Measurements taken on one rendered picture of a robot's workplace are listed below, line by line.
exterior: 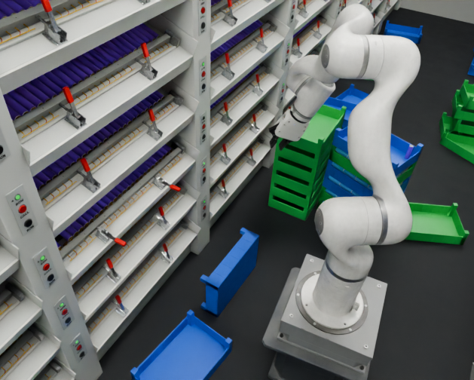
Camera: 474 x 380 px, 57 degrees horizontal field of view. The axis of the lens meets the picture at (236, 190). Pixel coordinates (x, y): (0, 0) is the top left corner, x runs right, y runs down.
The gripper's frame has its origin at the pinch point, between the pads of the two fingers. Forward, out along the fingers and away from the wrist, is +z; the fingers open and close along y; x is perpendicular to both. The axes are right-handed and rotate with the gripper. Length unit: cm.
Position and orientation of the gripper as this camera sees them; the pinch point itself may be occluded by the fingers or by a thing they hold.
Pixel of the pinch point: (277, 142)
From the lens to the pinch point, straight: 166.2
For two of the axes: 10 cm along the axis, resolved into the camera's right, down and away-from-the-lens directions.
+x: -0.8, -7.9, 6.1
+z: -4.3, 5.8, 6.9
